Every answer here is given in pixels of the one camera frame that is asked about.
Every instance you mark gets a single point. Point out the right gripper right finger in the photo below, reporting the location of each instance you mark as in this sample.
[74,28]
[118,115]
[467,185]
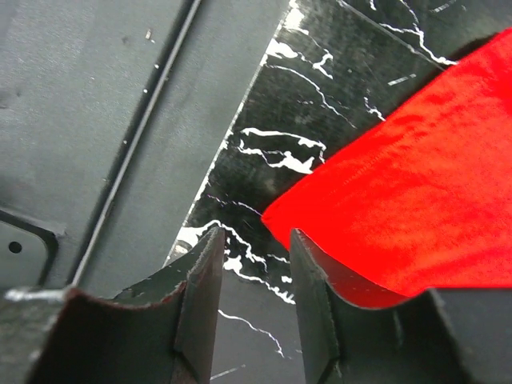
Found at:
[353,331]

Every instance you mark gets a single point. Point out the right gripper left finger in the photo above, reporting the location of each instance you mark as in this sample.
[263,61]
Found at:
[159,330]

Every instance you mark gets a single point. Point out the red t shirt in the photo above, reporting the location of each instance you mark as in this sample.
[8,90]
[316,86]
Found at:
[423,199]

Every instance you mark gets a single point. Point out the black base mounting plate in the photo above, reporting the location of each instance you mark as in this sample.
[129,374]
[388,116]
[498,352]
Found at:
[111,113]

